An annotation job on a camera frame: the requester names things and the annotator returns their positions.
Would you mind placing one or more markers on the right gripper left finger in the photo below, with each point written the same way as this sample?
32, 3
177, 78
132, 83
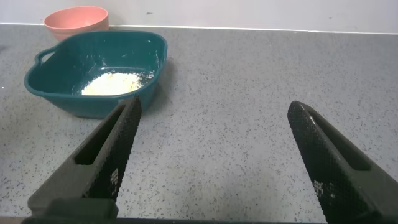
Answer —
102, 168

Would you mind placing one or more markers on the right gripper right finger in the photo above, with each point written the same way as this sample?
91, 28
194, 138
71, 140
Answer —
342, 174

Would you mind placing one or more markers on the white powder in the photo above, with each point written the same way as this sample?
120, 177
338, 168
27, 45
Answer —
112, 84

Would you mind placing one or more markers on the teal plastic tray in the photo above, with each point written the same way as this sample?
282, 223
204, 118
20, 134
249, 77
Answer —
62, 71

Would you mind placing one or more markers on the pink bowl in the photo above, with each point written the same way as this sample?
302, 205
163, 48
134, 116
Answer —
76, 18

